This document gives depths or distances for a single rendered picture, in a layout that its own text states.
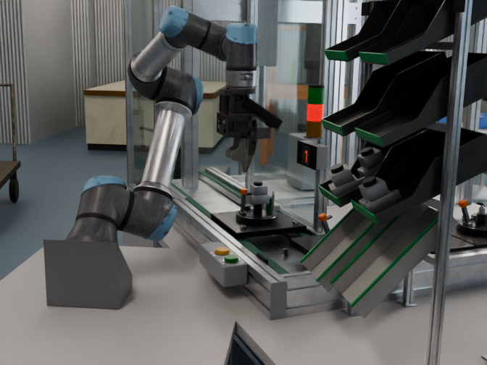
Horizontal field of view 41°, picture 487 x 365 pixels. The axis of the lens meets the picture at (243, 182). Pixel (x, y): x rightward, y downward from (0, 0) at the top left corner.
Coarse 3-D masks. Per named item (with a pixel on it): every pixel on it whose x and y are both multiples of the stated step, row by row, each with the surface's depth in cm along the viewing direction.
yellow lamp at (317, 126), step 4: (308, 124) 196; (312, 124) 195; (316, 124) 195; (320, 124) 196; (308, 128) 197; (312, 128) 196; (316, 128) 196; (320, 128) 196; (308, 132) 197; (312, 132) 196; (316, 132) 196; (320, 132) 196; (308, 136) 197; (312, 136) 196; (316, 136) 196; (320, 136) 197
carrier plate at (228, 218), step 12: (216, 216) 217; (228, 216) 217; (288, 216) 218; (228, 228) 205; (240, 228) 204; (252, 228) 204; (264, 228) 204; (276, 228) 204; (288, 228) 206; (300, 228) 207
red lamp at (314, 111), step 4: (308, 104) 196; (312, 104) 195; (316, 104) 195; (320, 104) 195; (308, 108) 196; (312, 108) 195; (316, 108) 194; (320, 108) 195; (308, 112) 196; (312, 112) 195; (316, 112) 195; (320, 112) 195; (308, 116) 196; (312, 116) 195; (316, 116) 195; (320, 116) 195; (308, 120) 196; (312, 120) 195; (316, 120) 195; (320, 120) 196
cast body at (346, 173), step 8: (336, 168) 148; (344, 168) 148; (336, 176) 147; (344, 176) 147; (352, 176) 148; (336, 184) 148; (344, 184) 148; (352, 184) 148; (360, 184) 150; (336, 192) 148; (344, 192) 149
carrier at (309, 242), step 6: (294, 240) 192; (300, 240) 192; (306, 240) 193; (312, 240) 193; (318, 240) 193; (294, 246) 192; (300, 246) 188; (306, 246) 187; (312, 246) 187; (306, 252) 185
